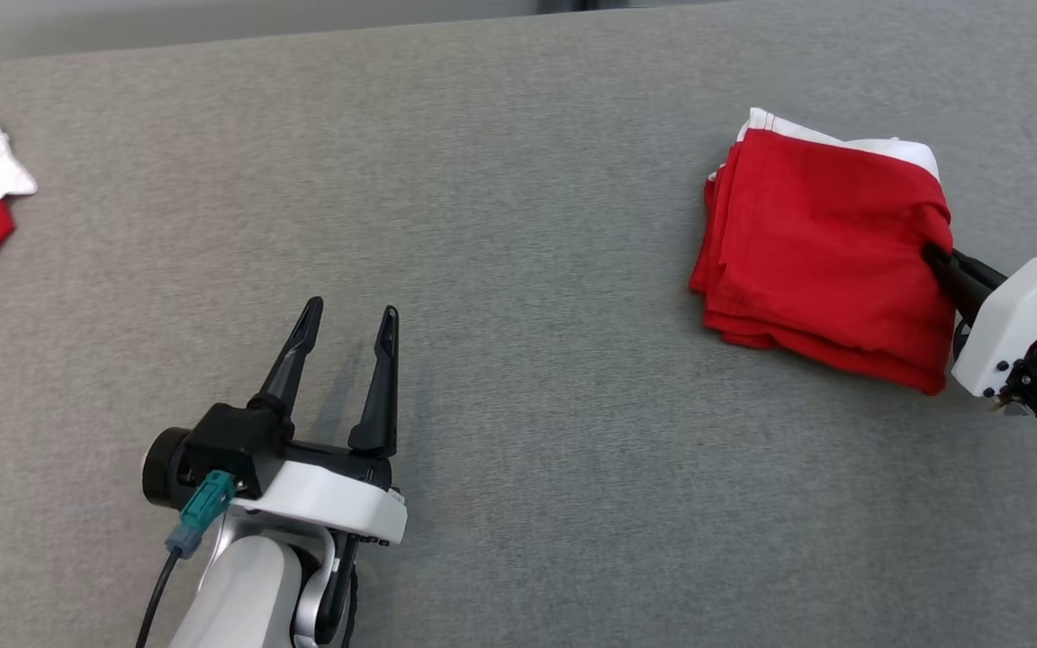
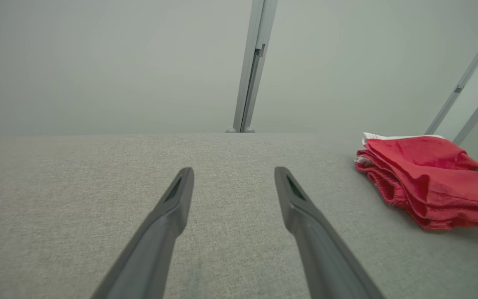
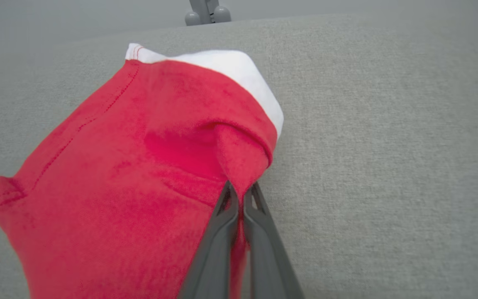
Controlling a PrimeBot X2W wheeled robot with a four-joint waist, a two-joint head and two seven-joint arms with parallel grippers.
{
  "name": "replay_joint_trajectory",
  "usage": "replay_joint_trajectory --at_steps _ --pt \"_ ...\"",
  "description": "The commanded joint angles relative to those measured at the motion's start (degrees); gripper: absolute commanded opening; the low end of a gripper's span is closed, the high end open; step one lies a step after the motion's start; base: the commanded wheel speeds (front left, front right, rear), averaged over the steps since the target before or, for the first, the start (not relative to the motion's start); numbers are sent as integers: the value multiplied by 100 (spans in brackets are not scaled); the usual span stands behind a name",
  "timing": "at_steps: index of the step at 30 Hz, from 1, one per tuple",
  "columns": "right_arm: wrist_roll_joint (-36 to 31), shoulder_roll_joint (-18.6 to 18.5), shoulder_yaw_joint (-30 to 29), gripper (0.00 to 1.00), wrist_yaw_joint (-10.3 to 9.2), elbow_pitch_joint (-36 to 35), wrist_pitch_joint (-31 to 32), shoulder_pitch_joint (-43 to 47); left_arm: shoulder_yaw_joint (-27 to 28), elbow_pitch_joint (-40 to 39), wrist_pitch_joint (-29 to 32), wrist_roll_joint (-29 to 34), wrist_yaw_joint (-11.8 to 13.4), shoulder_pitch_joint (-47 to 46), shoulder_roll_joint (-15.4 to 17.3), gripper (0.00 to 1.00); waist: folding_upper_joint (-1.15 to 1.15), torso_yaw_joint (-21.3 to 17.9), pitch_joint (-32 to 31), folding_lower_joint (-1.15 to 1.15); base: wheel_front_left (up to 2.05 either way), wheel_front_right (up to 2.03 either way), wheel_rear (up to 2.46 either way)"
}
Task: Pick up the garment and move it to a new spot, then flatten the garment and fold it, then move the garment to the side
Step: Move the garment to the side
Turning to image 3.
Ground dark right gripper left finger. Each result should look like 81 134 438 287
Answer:
177 180 240 299

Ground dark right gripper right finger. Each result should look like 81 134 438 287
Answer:
243 182 306 299

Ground red shorts with white trim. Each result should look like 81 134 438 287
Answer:
0 43 285 299

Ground grey fabric sofa cushion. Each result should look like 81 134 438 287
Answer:
0 12 478 299

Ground grey metal stand post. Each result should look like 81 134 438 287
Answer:
184 0 232 27

